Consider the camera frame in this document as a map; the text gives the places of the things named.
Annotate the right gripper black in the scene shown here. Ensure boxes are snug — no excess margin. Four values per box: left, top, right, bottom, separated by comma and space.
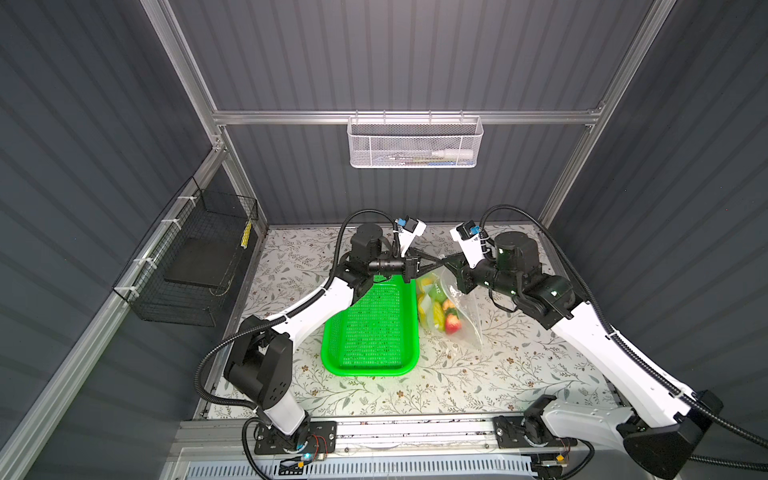
441, 247, 516, 300

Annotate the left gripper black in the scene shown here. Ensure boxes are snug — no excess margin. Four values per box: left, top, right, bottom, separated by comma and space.
364, 246, 439, 284

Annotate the green apple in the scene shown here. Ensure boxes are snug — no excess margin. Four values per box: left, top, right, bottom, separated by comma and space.
428, 284, 447, 304

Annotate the clear zip top bag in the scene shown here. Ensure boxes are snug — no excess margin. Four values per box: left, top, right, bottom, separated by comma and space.
416, 267, 483, 351

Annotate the yellow corn piece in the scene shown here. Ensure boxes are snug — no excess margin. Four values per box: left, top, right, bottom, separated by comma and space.
417, 294, 433, 330

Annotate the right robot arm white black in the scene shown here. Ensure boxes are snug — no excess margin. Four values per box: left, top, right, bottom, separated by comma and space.
445, 222, 712, 479

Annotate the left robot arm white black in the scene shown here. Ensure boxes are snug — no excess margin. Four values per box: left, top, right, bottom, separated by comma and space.
223, 217, 429, 443

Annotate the green plastic basket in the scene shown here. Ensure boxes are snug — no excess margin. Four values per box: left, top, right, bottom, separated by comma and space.
321, 276, 420, 377

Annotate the white tube in basket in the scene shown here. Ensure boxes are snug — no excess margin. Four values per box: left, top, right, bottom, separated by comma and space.
430, 149, 475, 162

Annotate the yellow tag on basket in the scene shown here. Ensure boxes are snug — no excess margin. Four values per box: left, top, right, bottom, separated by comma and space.
240, 219, 253, 250

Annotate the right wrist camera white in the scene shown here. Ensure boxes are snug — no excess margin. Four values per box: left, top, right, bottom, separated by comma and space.
450, 220, 495, 268

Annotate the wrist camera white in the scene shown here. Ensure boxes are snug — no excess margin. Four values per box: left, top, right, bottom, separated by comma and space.
450, 220, 495, 268
395, 216, 426, 257

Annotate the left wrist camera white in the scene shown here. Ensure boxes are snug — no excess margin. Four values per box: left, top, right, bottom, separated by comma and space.
395, 216, 426, 257

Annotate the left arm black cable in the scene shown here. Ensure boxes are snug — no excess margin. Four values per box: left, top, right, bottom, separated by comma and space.
193, 208, 400, 480

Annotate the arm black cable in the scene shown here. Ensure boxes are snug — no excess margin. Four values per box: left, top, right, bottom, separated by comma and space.
193, 208, 400, 480
478, 203, 768, 475

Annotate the white wire wall basket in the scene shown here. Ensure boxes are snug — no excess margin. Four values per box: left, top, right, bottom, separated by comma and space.
346, 115, 484, 169

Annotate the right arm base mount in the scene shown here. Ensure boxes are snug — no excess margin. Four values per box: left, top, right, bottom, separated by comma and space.
492, 413, 578, 450

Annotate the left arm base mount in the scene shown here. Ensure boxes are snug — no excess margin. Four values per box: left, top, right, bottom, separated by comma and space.
253, 420, 338, 455

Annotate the black wire wall basket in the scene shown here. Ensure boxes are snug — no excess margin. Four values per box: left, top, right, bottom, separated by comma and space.
113, 182, 259, 327

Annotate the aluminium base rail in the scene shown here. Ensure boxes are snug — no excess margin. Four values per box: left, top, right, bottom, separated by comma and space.
167, 411, 635, 464

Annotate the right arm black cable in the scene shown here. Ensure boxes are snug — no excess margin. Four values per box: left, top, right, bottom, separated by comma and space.
478, 203, 768, 475

